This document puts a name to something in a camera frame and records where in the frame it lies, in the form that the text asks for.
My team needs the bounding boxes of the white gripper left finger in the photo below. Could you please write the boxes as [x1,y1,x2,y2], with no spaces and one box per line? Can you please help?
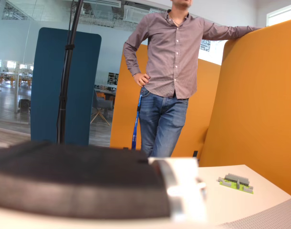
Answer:
[0,204,220,229]

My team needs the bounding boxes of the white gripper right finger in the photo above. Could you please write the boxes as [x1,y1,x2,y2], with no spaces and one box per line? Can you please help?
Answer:
[147,156,208,224]

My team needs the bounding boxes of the black bin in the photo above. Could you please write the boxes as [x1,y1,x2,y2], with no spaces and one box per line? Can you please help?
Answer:
[18,98,31,113]

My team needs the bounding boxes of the person's right hand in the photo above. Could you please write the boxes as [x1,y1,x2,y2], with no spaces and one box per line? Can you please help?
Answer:
[133,73,151,88]

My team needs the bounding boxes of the grey green brick model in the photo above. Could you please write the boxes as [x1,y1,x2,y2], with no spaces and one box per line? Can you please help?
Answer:
[216,173,254,195]

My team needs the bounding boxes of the tall orange partition panel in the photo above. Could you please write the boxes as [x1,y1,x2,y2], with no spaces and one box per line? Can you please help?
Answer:
[198,17,291,200]

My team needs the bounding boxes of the grey studded baseplate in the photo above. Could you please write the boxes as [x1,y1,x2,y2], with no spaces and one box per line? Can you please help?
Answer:
[217,197,291,229]

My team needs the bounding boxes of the grey office chair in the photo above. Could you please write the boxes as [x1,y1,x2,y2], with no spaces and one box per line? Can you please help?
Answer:
[90,89,114,126]

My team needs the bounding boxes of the person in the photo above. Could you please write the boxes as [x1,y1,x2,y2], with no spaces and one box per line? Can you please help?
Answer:
[123,0,264,158]

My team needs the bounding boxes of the blue partition panel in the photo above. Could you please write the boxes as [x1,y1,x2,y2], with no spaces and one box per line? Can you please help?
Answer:
[30,27,102,146]

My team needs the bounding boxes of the blue lanyard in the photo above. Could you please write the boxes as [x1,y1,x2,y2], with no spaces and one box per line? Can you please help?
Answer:
[131,94,143,150]

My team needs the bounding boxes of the black stand pole with cables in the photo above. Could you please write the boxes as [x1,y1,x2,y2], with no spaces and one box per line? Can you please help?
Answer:
[56,0,84,145]

